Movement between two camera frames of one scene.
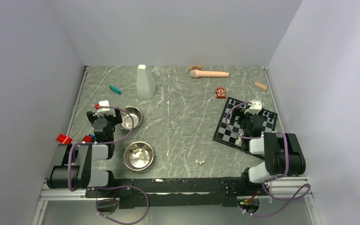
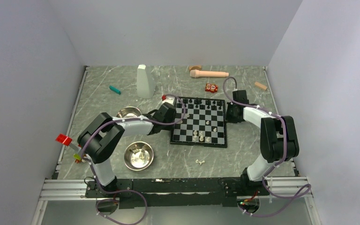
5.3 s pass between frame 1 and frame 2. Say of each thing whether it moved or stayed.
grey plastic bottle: stayed
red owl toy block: moved
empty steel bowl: stayed
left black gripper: moved
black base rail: stayed
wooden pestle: stayed
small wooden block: stayed
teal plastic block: stayed
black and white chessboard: moved
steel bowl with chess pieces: stayed
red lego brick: stayed
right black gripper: moved
